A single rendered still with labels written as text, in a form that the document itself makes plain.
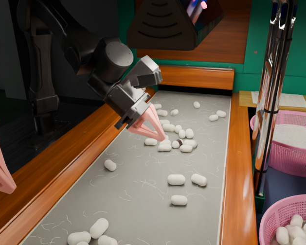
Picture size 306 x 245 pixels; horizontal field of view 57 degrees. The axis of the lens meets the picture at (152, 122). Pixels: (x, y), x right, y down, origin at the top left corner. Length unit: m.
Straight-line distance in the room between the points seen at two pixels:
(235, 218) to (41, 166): 0.41
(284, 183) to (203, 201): 0.28
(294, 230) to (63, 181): 0.43
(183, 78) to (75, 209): 0.68
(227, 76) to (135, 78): 0.55
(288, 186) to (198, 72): 0.51
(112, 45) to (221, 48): 0.63
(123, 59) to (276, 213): 0.39
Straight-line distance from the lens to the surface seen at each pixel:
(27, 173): 0.64
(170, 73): 1.09
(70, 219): 0.54
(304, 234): 0.55
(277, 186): 0.77
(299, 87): 1.16
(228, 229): 0.48
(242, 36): 1.11
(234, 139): 0.75
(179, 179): 0.59
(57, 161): 0.66
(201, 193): 0.59
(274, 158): 0.81
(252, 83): 1.13
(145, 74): 0.56
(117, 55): 0.55
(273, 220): 0.55
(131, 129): 0.61
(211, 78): 1.07
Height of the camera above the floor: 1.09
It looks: 23 degrees down
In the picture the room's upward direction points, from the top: straight up
